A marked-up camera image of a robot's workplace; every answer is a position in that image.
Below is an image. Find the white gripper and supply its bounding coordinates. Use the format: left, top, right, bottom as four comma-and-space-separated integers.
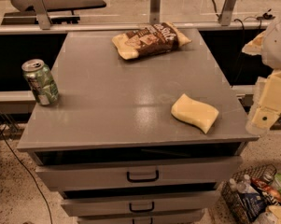
242, 11, 281, 135

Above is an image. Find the red snack bag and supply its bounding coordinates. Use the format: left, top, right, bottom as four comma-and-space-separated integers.
251, 177, 281, 202

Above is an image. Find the bottom drawer black handle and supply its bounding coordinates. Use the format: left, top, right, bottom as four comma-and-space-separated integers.
132, 217, 154, 224

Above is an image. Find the top drawer black handle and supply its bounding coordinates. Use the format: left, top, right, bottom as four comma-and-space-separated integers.
126, 170, 160, 183

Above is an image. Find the black cable at rail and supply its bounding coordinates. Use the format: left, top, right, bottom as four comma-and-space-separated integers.
208, 0, 276, 84

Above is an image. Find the clear plastic water bottle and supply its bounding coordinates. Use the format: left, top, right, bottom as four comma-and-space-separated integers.
236, 175, 257, 193

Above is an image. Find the wire basket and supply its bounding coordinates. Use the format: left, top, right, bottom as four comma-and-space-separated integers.
221, 164, 276, 224

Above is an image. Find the blue snack bag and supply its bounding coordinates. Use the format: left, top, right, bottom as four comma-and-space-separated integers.
239, 193, 266, 221

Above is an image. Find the grey drawer cabinet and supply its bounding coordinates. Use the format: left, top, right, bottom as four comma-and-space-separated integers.
18, 29, 252, 224

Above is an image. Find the green soda can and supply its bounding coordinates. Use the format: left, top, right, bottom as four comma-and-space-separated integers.
21, 59, 59, 105

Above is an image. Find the drawer black handle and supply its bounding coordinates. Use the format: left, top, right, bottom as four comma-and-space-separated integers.
126, 170, 160, 183
132, 217, 154, 224
129, 202, 155, 213

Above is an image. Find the yellow sponge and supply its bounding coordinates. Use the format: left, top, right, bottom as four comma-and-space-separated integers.
171, 94, 219, 133

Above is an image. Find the middle drawer black handle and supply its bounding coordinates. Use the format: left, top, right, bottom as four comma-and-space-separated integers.
129, 202, 155, 213

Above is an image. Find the left metal rail bracket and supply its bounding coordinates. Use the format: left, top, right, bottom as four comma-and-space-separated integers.
31, 0, 51, 30

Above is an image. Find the metal rail bracket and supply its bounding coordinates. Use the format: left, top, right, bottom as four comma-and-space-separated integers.
31, 0, 51, 30
149, 0, 161, 24
218, 0, 237, 26

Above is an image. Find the right metal rail bracket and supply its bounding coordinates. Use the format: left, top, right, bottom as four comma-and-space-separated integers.
218, 0, 237, 26

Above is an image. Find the middle metal rail bracket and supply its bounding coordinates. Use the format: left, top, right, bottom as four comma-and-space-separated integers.
149, 0, 161, 24

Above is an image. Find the brown chip bag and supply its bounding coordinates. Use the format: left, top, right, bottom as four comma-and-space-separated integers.
112, 22, 191, 60

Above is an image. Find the black floor cable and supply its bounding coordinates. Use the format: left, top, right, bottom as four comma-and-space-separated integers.
0, 121, 54, 224

